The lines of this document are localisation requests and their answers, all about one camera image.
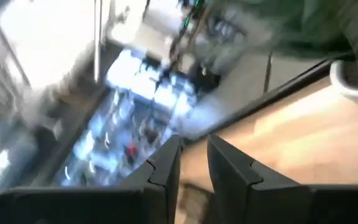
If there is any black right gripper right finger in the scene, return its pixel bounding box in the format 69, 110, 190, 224
206, 134, 358, 224

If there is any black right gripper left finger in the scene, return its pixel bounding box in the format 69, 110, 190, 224
0, 134, 182, 224

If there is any green snake plant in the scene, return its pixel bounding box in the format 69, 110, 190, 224
253, 0, 358, 88

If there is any black aluminium table frame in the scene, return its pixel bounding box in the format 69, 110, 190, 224
180, 58, 334, 146

